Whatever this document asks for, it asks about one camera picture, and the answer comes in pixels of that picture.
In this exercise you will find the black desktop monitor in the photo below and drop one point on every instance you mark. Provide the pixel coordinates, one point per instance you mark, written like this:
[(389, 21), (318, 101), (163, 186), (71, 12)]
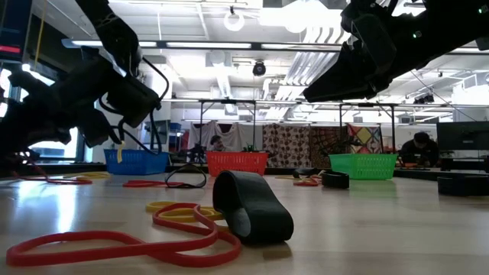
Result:
[(462, 135)]

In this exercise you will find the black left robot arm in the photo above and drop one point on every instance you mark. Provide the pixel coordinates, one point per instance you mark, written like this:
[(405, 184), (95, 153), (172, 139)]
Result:
[(114, 34)]

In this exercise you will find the black metal table frame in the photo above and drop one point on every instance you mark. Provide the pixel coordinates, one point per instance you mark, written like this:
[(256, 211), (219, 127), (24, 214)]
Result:
[(420, 173)]

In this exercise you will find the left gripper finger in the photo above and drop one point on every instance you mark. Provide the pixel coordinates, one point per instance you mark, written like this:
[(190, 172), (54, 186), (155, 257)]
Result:
[(23, 122), (53, 135)]

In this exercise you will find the yellow tape tag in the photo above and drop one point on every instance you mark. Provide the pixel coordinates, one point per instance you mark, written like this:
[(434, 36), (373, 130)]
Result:
[(120, 153)]

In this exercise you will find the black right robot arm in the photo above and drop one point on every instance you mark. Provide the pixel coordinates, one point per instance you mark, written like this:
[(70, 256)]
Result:
[(458, 34)]

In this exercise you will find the colourful geometric cloth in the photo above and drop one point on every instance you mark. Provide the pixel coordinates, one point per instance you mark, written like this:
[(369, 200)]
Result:
[(364, 137)]

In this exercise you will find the grey draped cloth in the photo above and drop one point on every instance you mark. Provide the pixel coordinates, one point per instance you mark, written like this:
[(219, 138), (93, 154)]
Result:
[(200, 133)]

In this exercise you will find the brown dotted cloth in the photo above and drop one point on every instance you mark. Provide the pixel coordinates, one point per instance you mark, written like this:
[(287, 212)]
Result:
[(286, 145)]

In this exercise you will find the person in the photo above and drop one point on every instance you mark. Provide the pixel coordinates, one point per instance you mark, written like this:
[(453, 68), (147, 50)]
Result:
[(420, 151), (217, 143)]

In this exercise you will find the black computer monitor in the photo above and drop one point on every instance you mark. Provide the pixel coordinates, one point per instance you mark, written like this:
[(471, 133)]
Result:
[(15, 23)]

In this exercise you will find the red plastic basket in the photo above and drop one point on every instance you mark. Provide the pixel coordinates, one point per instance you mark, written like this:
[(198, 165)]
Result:
[(237, 164)]

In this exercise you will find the green plastic basket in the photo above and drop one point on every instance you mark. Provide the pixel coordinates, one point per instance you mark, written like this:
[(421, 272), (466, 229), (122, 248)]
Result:
[(363, 168)]

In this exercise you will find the long ceiling light strip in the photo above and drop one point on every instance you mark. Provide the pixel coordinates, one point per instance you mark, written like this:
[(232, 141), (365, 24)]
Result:
[(210, 45)]

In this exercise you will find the blue plastic basket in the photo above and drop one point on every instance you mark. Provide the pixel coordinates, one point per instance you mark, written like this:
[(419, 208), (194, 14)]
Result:
[(135, 162)]

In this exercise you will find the blue storage bin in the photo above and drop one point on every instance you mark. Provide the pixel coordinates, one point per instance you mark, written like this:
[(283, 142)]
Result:
[(175, 128)]

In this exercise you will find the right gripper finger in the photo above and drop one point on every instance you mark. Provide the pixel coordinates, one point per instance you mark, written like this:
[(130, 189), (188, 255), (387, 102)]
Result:
[(336, 72), (355, 89)]

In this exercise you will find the dark patterned cloth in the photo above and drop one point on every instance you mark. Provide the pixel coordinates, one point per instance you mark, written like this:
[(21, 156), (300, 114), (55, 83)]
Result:
[(324, 145)]

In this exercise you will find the black ceiling dome camera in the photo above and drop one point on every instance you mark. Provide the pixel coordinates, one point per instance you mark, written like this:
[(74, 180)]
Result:
[(259, 69)]

